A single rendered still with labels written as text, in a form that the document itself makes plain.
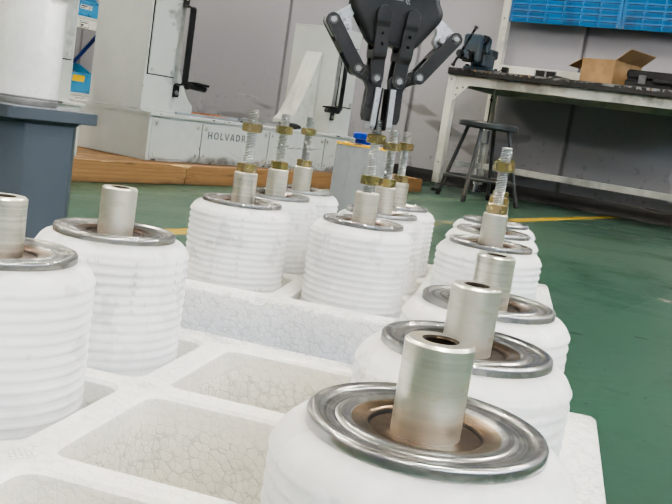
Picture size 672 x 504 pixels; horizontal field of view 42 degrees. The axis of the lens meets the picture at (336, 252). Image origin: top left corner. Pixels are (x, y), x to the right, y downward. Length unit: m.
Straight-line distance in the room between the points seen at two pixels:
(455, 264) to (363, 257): 0.08
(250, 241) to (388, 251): 0.13
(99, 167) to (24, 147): 2.03
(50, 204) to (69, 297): 0.81
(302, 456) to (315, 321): 0.51
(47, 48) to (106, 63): 2.45
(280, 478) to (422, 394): 0.05
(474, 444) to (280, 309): 0.50
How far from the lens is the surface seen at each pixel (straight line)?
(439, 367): 0.27
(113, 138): 3.62
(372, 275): 0.78
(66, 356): 0.45
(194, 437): 0.50
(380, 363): 0.37
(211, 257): 0.81
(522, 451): 0.28
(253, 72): 7.37
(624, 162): 5.91
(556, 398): 0.38
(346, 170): 1.20
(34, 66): 1.24
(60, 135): 1.25
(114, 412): 0.47
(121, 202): 0.56
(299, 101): 4.49
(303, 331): 0.77
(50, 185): 1.25
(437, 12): 0.82
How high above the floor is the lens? 0.34
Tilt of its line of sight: 8 degrees down
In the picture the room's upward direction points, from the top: 9 degrees clockwise
